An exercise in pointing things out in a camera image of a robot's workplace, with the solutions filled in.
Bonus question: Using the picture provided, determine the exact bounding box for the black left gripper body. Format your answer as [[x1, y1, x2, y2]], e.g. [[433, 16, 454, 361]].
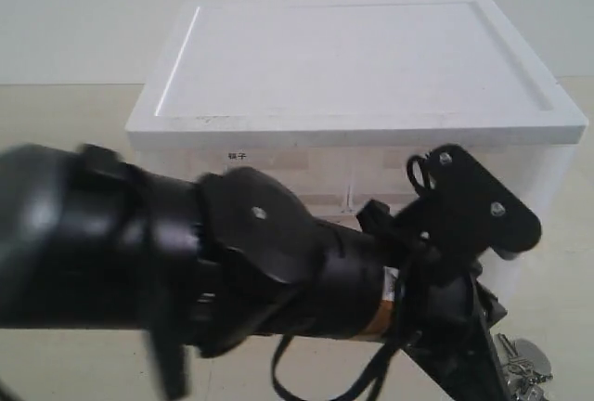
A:
[[324, 142, 543, 401]]

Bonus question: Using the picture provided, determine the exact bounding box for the key bunch with blue fob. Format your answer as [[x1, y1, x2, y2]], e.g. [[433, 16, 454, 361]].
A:
[[494, 333, 553, 401]]

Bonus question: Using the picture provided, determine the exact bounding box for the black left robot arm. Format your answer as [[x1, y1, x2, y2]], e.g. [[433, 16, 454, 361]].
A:
[[1, 144, 542, 400]]

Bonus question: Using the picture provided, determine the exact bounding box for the top right small drawer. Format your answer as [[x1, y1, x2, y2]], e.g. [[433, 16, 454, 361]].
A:
[[348, 147, 429, 211]]

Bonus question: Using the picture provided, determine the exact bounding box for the small drawer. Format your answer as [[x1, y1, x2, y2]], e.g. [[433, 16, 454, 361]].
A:
[[348, 147, 429, 211], [185, 148, 350, 215]]

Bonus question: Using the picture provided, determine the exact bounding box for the top left small drawer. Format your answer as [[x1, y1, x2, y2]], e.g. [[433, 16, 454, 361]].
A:
[[185, 148, 350, 215]]

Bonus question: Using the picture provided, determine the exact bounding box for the white translucent drawer cabinet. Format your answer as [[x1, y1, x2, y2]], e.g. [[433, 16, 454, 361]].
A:
[[123, 0, 589, 300]]

